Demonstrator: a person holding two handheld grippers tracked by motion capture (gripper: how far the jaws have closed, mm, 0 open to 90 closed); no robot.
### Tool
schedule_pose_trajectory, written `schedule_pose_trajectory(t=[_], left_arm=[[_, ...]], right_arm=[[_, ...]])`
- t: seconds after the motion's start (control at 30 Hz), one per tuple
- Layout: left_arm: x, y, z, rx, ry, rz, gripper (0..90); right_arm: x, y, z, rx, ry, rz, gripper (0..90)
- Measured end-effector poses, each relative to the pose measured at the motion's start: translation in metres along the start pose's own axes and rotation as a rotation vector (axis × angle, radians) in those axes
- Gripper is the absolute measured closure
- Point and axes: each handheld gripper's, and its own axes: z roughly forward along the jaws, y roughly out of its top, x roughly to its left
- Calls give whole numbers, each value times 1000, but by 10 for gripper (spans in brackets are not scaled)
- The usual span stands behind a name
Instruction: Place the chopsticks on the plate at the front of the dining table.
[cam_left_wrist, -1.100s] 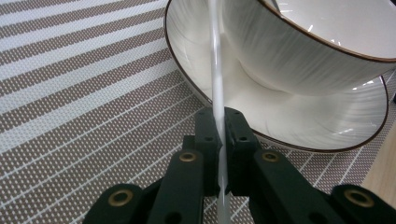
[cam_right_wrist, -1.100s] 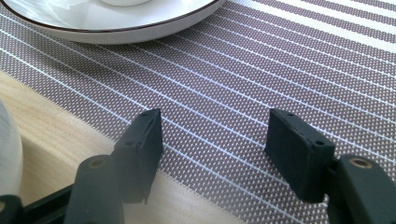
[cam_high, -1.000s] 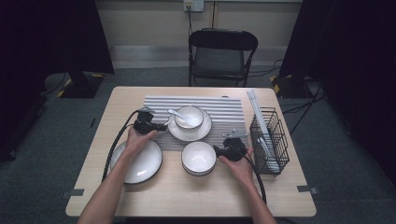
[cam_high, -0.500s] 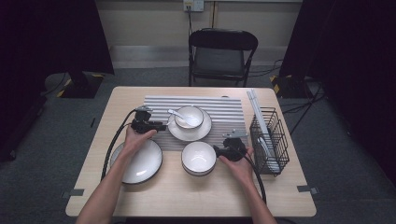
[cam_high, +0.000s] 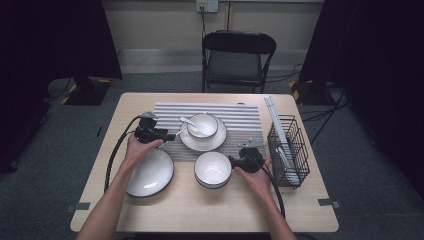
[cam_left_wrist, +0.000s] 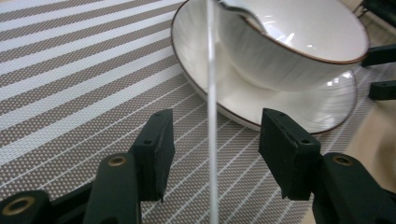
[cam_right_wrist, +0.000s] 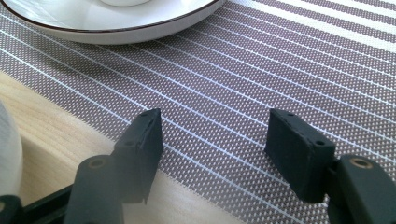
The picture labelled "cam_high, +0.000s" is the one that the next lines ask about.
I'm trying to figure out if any grey floor tape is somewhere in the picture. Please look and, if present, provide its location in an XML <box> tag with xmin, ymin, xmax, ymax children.
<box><xmin>65</xmin><ymin>202</ymin><xmax>92</xmax><ymax>214</ymax></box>
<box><xmin>317</xmin><ymin>198</ymin><xmax>342</xmax><ymax>210</ymax></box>

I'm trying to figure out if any small white plate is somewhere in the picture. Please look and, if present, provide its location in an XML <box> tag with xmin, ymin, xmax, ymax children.
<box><xmin>178</xmin><ymin>114</ymin><xmax>228</xmax><ymax>153</ymax></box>

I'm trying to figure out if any black wire basket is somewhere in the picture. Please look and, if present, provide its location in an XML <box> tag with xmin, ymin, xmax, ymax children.
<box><xmin>266</xmin><ymin>114</ymin><xmax>311</xmax><ymax>190</ymax></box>

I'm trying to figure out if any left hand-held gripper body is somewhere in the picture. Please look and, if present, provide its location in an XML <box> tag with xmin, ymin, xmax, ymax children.
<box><xmin>134</xmin><ymin>112</ymin><xmax>165</xmax><ymax>145</ymax></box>

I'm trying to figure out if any black socket cable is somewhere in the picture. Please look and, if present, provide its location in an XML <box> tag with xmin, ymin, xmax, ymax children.
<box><xmin>199</xmin><ymin>5</ymin><xmax>208</xmax><ymax>38</ymax></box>

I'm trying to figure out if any right hand-held gripper cable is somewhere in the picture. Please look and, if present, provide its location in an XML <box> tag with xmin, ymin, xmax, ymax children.
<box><xmin>259</xmin><ymin>163</ymin><xmax>287</xmax><ymax>219</ymax></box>

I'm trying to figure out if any black curtain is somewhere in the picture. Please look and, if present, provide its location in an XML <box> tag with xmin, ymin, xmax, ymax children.
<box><xmin>0</xmin><ymin>0</ymin><xmax>124</xmax><ymax>174</ymax></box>
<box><xmin>299</xmin><ymin>0</ymin><xmax>424</xmax><ymax>201</ymax></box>

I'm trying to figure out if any black folding chair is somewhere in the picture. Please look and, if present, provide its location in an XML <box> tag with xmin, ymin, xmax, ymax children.
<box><xmin>201</xmin><ymin>29</ymin><xmax>278</xmax><ymax>94</ymax></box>

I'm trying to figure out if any grey round floor disc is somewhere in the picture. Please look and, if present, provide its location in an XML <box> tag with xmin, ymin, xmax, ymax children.
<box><xmin>47</xmin><ymin>78</ymin><xmax>80</xmax><ymax>104</ymax></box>

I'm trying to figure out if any person's left hand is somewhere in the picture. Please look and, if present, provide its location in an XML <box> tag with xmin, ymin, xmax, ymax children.
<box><xmin>123</xmin><ymin>133</ymin><xmax>165</xmax><ymax>171</ymax></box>

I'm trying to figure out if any grey striped placemat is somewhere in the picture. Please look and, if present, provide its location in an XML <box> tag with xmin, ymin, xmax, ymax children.
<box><xmin>151</xmin><ymin>102</ymin><xmax>268</xmax><ymax>164</ymax></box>

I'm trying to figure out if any black stand base yellow tape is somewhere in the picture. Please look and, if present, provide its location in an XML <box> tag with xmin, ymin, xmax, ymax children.
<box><xmin>61</xmin><ymin>77</ymin><xmax>113</xmax><ymax>107</ymax></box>
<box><xmin>288</xmin><ymin>79</ymin><xmax>335</xmax><ymax>107</ymax></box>

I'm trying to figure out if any hand-held gripper cable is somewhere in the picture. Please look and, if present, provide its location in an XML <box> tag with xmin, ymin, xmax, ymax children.
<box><xmin>103</xmin><ymin>114</ymin><xmax>141</xmax><ymax>194</ymax></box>
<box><xmin>259</xmin><ymin>163</ymin><xmax>287</xmax><ymax>219</ymax></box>

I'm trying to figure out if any white wall socket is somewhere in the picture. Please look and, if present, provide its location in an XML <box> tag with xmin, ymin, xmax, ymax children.
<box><xmin>195</xmin><ymin>0</ymin><xmax>220</xmax><ymax>14</ymax></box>

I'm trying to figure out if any large white plate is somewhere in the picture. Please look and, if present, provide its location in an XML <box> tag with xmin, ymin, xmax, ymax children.
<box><xmin>124</xmin><ymin>147</ymin><xmax>175</xmax><ymax>198</ymax></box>

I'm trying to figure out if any person's right hand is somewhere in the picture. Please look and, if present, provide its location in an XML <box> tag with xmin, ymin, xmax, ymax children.
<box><xmin>233</xmin><ymin>156</ymin><xmax>273</xmax><ymax>198</ymax></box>

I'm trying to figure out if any left hand-held gripper cable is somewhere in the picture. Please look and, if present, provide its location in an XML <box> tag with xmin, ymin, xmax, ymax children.
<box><xmin>103</xmin><ymin>114</ymin><xmax>141</xmax><ymax>194</ymax></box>

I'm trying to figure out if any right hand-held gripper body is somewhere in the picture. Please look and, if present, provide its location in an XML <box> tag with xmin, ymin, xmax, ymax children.
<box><xmin>237</xmin><ymin>139</ymin><xmax>268</xmax><ymax>174</ymax></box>

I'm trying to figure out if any white bowl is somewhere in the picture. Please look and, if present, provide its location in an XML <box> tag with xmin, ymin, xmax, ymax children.
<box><xmin>194</xmin><ymin>151</ymin><xmax>233</xmax><ymax>188</ymax></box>
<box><xmin>186</xmin><ymin>113</ymin><xmax>220</xmax><ymax>139</ymax></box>

